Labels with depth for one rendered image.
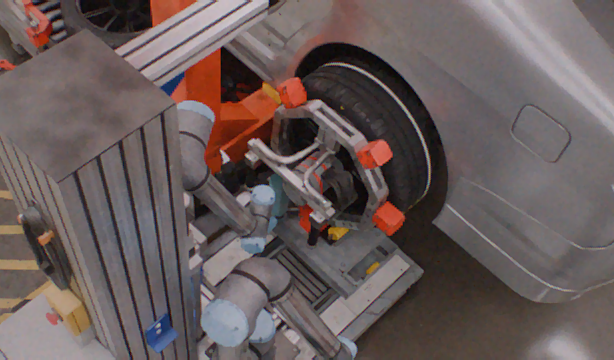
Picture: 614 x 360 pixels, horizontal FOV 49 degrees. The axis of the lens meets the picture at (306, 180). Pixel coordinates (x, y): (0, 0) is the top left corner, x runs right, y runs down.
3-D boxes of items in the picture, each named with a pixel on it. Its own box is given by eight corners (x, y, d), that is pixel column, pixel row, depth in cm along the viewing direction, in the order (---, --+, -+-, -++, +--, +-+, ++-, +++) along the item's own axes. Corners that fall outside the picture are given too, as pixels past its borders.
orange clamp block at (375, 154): (379, 159, 239) (394, 155, 232) (364, 170, 236) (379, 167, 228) (369, 142, 238) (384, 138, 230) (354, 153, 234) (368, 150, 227)
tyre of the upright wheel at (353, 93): (322, 24, 261) (312, 138, 313) (277, 52, 250) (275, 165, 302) (459, 117, 234) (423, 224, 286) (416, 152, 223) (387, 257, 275)
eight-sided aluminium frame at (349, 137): (371, 243, 274) (399, 164, 230) (360, 252, 271) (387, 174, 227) (278, 160, 293) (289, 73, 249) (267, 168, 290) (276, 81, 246)
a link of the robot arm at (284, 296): (244, 236, 175) (338, 349, 198) (221, 268, 169) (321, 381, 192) (275, 235, 167) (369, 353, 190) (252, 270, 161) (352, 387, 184)
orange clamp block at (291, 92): (309, 98, 250) (299, 76, 247) (294, 109, 247) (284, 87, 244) (299, 99, 256) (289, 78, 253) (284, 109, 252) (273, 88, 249)
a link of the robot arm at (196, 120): (131, 217, 228) (169, 128, 186) (143, 181, 237) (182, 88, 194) (165, 228, 231) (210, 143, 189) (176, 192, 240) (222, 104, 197)
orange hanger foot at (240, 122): (306, 115, 317) (315, 63, 289) (221, 175, 293) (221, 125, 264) (282, 95, 323) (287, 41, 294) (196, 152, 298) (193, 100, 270)
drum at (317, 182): (342, 183, 265) (348, 162, 253) (304, 214, 255) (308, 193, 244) (317, 161, 270) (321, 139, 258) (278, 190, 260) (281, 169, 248)
